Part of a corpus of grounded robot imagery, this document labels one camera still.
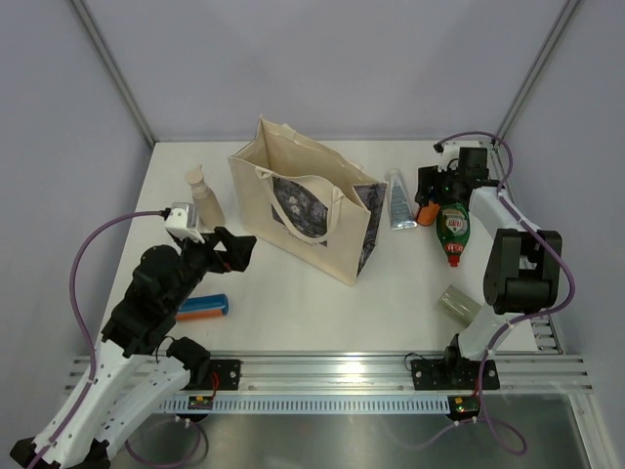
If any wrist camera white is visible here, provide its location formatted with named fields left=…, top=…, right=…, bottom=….
left=164, top=202, right=204, bottom=243
left=434, top=141, right=460, bottom=172

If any right aluminium frame post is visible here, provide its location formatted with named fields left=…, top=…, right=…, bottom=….
left=496, top=0, right=584, bottom=139

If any lying green bottle beige cap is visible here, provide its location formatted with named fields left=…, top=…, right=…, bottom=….
left=437, top=285, right=481, bottom=327

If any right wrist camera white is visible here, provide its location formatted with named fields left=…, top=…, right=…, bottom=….
left=434, top=141, right=460, bottom=172

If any silver blue tube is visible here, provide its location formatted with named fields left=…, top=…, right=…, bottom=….
left=385, top=168, right=417, bottom=231

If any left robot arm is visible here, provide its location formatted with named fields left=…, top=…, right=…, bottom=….
left=11, top=228, right=257, bottom=468

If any beige canvas tote bag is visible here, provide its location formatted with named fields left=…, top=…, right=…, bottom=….
left=229, top=118, right=387, bottom=285

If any white slotted cable duct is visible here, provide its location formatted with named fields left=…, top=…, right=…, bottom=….
left=155, top=395, right=451, bottom=415

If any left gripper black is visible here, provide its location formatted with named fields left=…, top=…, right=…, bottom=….
left=166, top=227, right=256, bottom=313

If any beige pump bottle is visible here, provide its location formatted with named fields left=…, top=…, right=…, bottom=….
left=185, top=165, right=226, bottom=231

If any blue orange lying bottle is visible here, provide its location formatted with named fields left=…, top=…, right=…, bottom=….
left=176, top=294, right=229, bottom=321

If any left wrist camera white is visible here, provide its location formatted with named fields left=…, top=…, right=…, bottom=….
left=164, top=202, right=204, bottom=243

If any left aluminium frame post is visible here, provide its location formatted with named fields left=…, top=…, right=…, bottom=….
left=66, top=0, right=157, bottom=149

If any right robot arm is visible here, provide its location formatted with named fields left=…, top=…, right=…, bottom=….
left=415, top=147, right=563, bottom=388

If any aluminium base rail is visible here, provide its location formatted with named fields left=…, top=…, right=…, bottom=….
left=62, top=351, right=595, bottom=395

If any aluminium frame post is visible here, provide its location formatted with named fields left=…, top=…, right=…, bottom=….
left=496, top=0, right=584, bottom=139
left=66, top=0, right=157, bottom=149

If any orange blue spray bottle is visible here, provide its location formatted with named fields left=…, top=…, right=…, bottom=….
left=415, top=199, right=440, bottom=227

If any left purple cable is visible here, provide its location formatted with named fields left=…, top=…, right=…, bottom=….
left=28, top=208, right=214, bottom=469

